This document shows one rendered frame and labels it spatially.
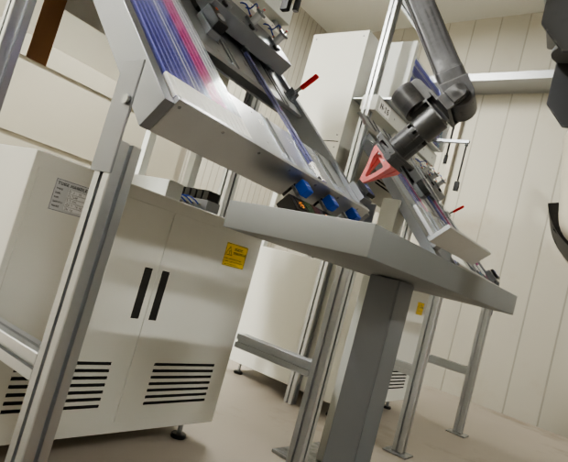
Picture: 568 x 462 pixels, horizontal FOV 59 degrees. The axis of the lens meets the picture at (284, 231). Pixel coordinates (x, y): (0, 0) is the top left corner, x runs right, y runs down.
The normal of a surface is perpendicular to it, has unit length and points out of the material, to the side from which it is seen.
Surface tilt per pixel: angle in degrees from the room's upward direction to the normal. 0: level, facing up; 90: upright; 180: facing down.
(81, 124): 90
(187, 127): 133
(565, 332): 90
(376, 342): 90
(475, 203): 90
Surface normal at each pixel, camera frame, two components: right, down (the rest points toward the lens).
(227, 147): 0.39, 0.78
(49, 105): 0.75, 0.15
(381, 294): -0.61, -0.23
